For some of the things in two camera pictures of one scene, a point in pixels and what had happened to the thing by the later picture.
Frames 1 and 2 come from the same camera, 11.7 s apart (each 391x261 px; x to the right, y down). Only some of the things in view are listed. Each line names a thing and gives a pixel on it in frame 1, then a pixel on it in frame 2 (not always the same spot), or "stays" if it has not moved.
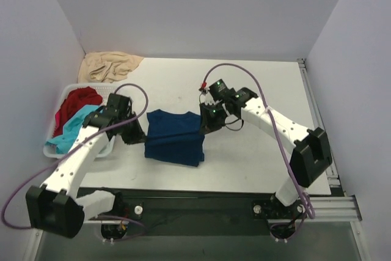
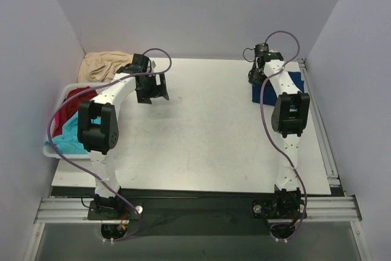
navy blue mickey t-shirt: [175, 137] to [269, 97]
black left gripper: [131, 132] to [153, 87]
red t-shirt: [73, 104] stays
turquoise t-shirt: [63, 143] stays
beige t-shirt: [101, 66] stays
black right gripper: [210, 119] to [255, 75]
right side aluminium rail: [333, 181] stays
